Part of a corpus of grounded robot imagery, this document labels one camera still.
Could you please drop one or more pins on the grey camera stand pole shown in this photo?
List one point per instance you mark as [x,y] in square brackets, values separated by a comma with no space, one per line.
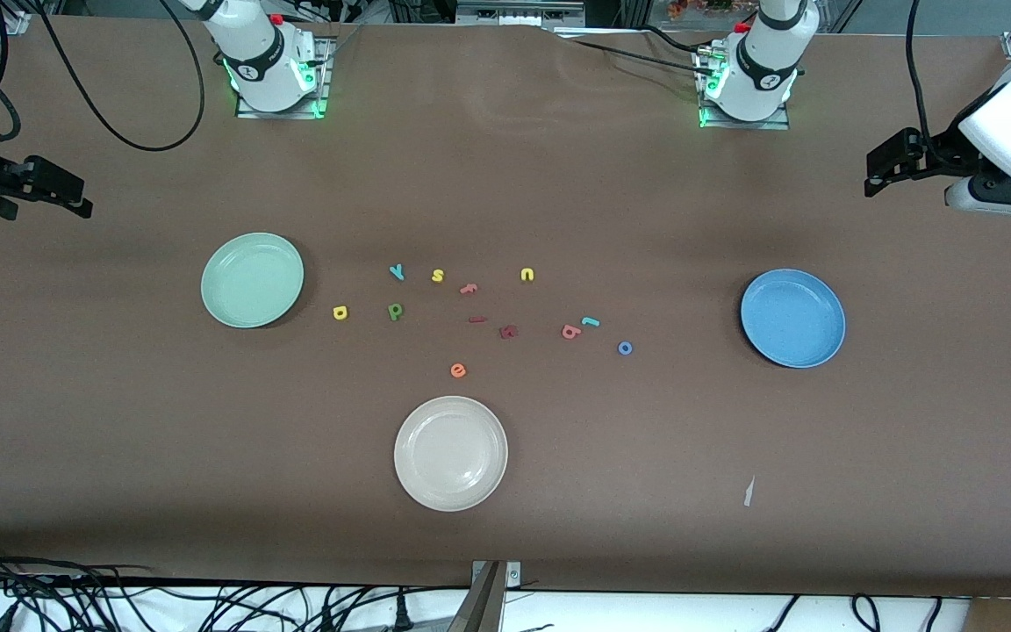
[479,606]

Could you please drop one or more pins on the grey metal box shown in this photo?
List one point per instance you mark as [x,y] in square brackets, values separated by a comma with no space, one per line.
[519,13]

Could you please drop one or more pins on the blue plate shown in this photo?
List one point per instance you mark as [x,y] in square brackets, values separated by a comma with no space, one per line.
[793,318]

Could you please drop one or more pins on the small grey paper scrap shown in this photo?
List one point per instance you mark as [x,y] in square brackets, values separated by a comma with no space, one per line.
[749,491]

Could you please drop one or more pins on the light green plate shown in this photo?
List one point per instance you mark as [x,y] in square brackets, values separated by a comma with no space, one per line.
[251,281]

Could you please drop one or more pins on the orange toy pile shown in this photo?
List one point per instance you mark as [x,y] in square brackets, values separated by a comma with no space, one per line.
[699,7]

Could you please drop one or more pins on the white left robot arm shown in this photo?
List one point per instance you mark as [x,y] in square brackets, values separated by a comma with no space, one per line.
[764,61]

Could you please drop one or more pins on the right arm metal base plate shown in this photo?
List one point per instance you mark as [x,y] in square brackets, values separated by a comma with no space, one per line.
[323,70]

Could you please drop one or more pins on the pink foam letter b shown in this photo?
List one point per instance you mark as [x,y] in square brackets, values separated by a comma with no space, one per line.
[564,331]

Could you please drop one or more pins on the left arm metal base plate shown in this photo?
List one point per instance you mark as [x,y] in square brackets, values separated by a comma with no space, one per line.
[751,125]

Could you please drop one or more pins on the metal corner bracket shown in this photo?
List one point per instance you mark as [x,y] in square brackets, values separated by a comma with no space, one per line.
[512,575]

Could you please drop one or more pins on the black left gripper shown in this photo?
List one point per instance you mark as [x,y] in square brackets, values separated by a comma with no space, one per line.
[943,151]

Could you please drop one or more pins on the beige plate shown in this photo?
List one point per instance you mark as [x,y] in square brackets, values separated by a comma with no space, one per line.
[451,454]

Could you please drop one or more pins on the green foam letter p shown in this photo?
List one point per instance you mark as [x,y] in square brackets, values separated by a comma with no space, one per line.
[391,314]

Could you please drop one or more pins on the dark red foam letter k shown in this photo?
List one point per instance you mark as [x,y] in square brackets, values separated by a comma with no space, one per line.
[508,331]

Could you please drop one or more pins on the teal foam letter v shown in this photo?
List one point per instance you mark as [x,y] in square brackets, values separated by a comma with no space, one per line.
[397,276]

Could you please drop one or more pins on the black power plug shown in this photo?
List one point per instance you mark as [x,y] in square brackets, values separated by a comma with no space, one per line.
[400,614]

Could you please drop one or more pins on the brown table cover sheet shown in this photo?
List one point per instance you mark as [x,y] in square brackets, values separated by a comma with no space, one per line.
[558,175]

